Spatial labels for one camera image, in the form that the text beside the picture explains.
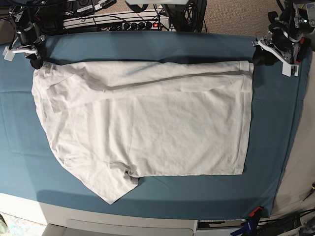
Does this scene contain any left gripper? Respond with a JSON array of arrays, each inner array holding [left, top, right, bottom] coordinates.
[[252, 34, 302, 76]]

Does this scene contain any black power strip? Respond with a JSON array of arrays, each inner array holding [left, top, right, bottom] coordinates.
[[102, 21, 169, 31]]

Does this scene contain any orange black clamp top right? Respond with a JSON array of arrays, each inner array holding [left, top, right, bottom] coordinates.
[[295, 37, 311, 64]]

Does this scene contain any teal table cloth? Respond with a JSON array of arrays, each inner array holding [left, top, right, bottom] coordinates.
[[0, 31, 312, 220]]

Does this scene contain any white drawer cabinet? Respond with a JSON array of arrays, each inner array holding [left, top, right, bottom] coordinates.
[[0, 193, 197, 236]]

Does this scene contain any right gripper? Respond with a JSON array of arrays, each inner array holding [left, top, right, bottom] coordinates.
[[2, 33, 45, 69]]

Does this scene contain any white T-shirt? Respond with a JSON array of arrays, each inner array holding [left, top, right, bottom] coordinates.
[[31, 60, 254, 204]]

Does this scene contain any orange black clamp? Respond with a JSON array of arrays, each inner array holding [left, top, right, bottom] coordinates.
[[249, 206, 264, 217], [295, 37, 311, 64]]

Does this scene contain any orange black clamp bottom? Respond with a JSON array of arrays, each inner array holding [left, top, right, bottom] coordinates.
[[249, 206, 264, 217]]

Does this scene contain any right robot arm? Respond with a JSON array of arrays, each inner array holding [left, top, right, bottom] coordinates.
[[2, 6, 45, 69]]

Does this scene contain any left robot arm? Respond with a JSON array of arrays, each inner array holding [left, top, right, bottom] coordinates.
[[252, 0, 315, 77]]

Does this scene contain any blue clamp bottom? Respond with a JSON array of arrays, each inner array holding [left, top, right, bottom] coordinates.
[[230, 219, 258, 236]]

